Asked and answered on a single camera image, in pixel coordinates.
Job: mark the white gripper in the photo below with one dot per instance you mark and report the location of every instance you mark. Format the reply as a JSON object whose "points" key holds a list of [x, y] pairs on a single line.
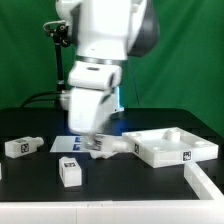
{"points": [[93, 97]]}

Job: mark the white square tabletop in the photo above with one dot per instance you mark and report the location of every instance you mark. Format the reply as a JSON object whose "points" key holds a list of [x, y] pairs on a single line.
{"points": [[169, 146]]}

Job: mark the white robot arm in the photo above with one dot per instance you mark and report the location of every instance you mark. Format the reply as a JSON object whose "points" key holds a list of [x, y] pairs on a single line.
{"points": [[106, 33]]}

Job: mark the white tag sheet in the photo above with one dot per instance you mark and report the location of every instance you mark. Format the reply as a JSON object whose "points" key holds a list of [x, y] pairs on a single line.
{"points": [[68, 144]]}

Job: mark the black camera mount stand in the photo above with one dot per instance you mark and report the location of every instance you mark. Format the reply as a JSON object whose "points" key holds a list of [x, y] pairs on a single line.
{"points": [[58, 32]]}

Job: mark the white L-shaped obstacle wall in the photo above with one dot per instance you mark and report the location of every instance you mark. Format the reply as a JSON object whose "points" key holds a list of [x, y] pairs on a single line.
{"points": [[208, 208]]}

